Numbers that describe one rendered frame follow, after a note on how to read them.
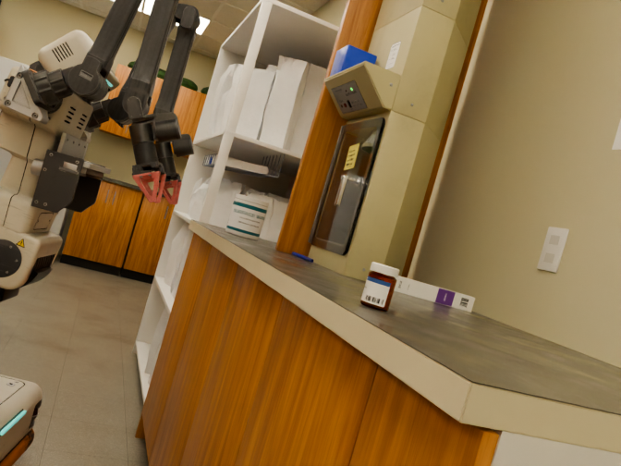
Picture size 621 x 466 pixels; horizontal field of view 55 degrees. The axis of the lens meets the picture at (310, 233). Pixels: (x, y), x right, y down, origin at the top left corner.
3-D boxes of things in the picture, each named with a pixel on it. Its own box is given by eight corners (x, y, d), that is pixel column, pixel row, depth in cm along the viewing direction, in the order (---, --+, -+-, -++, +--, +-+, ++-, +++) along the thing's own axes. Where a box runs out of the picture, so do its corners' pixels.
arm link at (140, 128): (129, 125, 157) (126, 121, 151) (156, 120, 157) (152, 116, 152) (135, 151, 157) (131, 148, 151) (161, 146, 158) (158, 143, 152)
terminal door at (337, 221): (310, 244, 192) (346, 125, 192) (346, 256, 163) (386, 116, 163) (309, 243, 192) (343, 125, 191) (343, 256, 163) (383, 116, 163)
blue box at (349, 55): (357, 89, 190) (364, 61, 190) (369, 84, 181) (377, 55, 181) (328, 78, 187) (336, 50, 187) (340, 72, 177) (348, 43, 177)
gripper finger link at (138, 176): (168, 200, 156) (161, 165, 155) (164, 200, 149) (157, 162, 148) (142, 204, 155) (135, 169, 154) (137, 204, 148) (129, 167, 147)
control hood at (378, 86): (347, 120, 193) (356, 91, 193) (391, 110, 162) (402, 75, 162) (315, 108, 189) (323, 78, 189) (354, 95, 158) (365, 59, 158)
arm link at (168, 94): (186, 14, 201) (182, 3, 191) (201, 19, 202) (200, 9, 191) (150, 136, 201) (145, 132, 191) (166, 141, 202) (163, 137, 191)
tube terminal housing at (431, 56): (373, 277, 201) (437, 59, 201) (420, 296, 171) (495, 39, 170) (306, 259, 193) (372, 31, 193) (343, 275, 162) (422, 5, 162)
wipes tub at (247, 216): (253, 239, 233) (264, 202, 233) (261, 242, 221) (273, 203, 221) (222, 229, 229) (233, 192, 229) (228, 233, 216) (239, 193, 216)
